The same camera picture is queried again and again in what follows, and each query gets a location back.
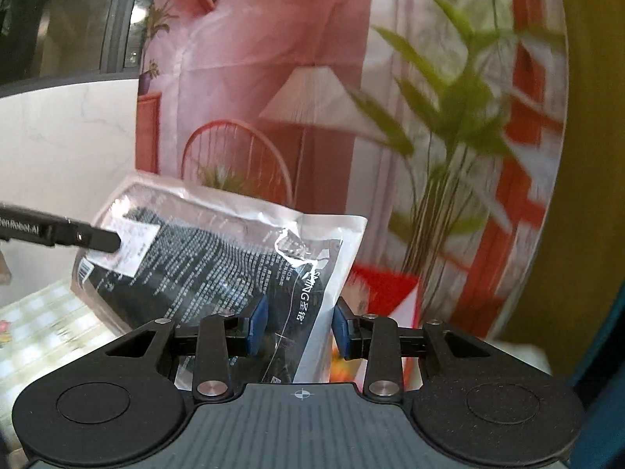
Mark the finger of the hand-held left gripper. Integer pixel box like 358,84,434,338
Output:
54,215,122,255

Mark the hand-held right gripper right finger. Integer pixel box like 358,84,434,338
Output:
332,299,494,404

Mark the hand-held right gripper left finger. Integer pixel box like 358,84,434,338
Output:
105,294,269,401

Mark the red cardboard box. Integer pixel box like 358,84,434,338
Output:
329,263,423,384

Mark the clear bag of dark cloth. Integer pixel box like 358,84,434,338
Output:
71,173,368,384

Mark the checkered tablecloth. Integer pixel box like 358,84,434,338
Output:
0,278,142,450

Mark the dark framed window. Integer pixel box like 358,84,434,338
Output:
0,0,162,98

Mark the green leafy plant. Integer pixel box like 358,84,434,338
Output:
349,0,567,274

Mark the olive yellow curtain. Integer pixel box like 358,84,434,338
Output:
488,0,625,382

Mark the pink printed wall backdrop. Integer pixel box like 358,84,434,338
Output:
134,0,570,338

